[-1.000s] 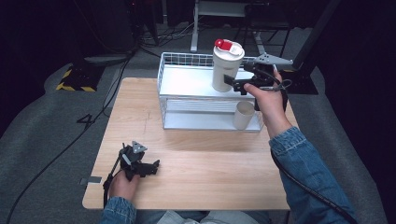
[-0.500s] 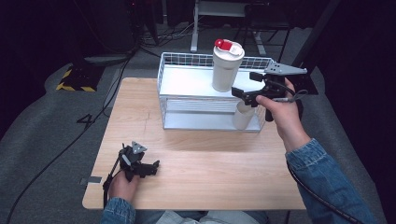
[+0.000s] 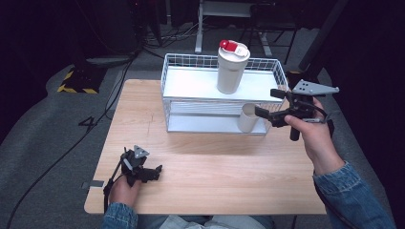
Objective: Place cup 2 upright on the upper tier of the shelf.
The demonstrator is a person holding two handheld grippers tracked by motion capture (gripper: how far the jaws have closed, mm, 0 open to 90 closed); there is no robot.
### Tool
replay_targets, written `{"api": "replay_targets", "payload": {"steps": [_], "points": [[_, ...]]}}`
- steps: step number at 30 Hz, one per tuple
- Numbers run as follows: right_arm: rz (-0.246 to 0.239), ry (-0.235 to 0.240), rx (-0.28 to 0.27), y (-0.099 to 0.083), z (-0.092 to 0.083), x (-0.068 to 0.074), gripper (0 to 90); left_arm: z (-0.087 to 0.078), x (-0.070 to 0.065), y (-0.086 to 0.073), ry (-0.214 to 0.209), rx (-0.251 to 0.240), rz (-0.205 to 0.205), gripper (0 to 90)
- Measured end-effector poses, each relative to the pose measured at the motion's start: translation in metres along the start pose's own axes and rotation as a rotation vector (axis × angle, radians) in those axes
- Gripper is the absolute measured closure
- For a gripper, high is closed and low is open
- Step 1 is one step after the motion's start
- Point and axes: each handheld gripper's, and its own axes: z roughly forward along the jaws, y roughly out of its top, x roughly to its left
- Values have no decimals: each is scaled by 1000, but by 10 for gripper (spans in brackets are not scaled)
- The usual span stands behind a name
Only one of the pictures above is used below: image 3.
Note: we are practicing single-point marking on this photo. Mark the black slanted post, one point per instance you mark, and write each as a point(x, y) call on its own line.
point(321, 35)

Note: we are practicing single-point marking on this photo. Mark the person's right hand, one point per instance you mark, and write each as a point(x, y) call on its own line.
point(315, 143)

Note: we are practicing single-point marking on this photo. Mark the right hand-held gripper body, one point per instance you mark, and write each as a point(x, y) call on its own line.
point(302, 106)

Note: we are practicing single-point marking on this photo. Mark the person's left hand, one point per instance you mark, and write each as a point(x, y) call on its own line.
point(124, 192)

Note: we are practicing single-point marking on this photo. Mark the grey flat stand base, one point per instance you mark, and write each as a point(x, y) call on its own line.
point(110, 60)

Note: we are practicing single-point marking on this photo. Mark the grey tape strip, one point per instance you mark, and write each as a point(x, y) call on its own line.
point(97, 183)

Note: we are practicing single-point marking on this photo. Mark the white metal desk frame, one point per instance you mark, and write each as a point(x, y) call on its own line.
point(223, 9)

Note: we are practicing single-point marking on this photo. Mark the black chair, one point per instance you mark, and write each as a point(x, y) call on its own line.
point(273, 22)

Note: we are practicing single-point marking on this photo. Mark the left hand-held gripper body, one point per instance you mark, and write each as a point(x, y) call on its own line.
point(130, 162)

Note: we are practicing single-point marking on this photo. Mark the white cup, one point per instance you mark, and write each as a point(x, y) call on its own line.
point(246, 122)

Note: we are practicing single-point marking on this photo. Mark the person's legs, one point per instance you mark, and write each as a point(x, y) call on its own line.
point(207, 223)

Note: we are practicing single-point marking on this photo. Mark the black yellow striped base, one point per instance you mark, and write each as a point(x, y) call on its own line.
point(82, 81)

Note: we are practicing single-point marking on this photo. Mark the white tumbler with red lid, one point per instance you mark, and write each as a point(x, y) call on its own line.
point(230, 71)

